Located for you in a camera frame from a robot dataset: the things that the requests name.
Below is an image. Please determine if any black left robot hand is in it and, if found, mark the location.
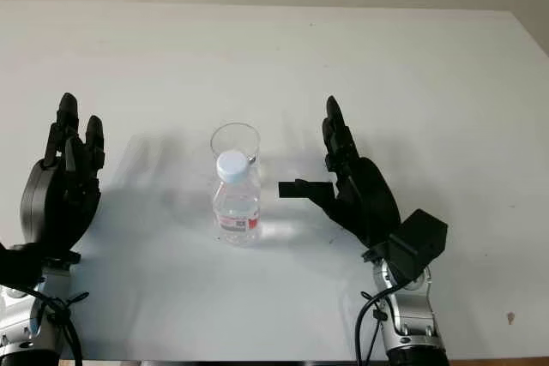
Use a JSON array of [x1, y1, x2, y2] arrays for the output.
[[20, 92, 106, 252]]

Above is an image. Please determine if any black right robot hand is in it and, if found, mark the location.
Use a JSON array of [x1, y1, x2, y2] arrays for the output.
[[294, 95, 402, 252]]

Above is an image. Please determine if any clear plastic water bottle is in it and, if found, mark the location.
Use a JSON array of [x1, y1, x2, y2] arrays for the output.
[[212, 149, 262, 248]]

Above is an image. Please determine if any clear plastic cup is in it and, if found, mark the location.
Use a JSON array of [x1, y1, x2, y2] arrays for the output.
[[209, 122, 262, 196]]

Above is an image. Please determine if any black tape strip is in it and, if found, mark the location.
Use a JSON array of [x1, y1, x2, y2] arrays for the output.
[[277, 181, 314, 200]]

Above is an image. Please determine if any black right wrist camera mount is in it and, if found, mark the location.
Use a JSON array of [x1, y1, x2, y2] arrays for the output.
[[387, 208, 449, 289]]

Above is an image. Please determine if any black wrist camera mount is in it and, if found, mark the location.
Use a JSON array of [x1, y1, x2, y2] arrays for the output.
[[0, 242, 49, 295], [387, 208, 449, 289]]

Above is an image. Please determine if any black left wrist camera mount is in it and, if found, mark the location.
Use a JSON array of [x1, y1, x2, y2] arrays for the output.
[[0, 242, 49, 295]]

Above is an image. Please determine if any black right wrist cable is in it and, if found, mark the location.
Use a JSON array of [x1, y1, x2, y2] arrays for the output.
[[353, 290, 388, 366]]

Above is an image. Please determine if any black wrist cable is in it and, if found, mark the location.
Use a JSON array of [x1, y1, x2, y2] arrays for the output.
[[24, 283, 90, 366], [353, 290, 388, 366]]

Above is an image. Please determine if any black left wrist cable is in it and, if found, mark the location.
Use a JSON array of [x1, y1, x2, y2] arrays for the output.
[[24, 283, 90, 366]]

